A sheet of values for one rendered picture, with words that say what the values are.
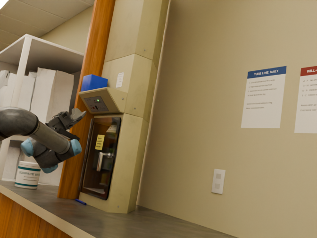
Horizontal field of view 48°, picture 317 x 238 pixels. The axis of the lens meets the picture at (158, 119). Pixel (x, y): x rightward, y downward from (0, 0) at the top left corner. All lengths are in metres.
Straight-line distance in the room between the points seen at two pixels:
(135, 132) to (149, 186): 0.53
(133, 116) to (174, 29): 0.81
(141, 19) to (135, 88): 0.35
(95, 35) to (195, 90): 0.65
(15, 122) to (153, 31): 0.84
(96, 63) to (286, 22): 1.03
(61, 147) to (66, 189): 0.41
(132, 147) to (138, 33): 0.56
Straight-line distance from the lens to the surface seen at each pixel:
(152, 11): 1.89
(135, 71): 1.76
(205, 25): 2.12
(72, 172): 2.01
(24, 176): 2.24
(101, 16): 2.16
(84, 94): 1.90
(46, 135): 1.55
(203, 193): 1.83
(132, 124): 1.73
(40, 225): 1.68
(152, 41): 1.85
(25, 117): 1.44
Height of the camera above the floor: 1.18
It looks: 8 degrees up
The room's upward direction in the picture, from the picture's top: 9 degrees clockwise
